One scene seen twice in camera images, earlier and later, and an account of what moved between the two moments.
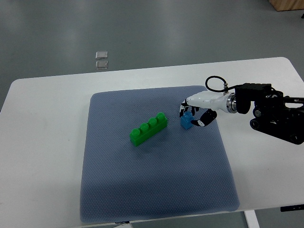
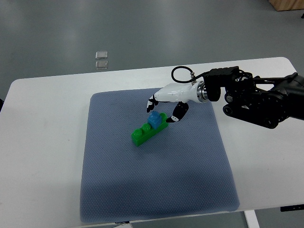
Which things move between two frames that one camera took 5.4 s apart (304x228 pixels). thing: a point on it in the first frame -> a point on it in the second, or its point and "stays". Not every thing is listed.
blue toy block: (186, 119) -> (155, 119)
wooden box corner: (285, 5) stays
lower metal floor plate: (101, 64) stays
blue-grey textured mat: (175, 171) stays
